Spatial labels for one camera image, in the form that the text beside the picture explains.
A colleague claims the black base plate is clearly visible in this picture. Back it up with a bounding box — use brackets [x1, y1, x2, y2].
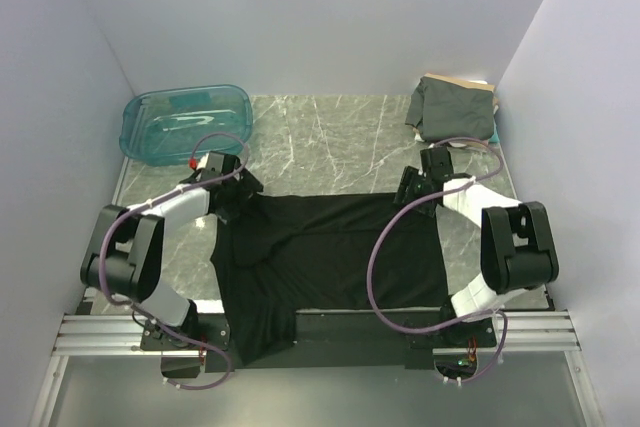
[139, 310, 496, 379]

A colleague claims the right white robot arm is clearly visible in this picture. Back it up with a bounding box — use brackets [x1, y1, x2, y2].
[394, 146, 559, 346]

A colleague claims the aluminium frame rail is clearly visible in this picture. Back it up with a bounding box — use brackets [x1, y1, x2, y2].
[29, 159, 601, 427]

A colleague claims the teal plastic bin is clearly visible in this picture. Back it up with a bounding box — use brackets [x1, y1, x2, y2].
[119, 84, 253, 166]

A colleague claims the folded teal t-shirt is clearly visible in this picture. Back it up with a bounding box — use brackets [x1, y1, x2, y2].
[489, 130, 500, 144]

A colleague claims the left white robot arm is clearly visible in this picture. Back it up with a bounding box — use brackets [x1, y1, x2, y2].
[80, 151, 264, 349]

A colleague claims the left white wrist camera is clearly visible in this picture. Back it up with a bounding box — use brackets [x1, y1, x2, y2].
[188, 154, 209, 171]

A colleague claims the black t-shirt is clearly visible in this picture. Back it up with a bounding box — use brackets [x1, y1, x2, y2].
[211, 193, 448, 355]

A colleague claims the folded dark grey t-shirt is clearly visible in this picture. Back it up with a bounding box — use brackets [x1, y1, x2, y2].
[405, 75, 496, 144]

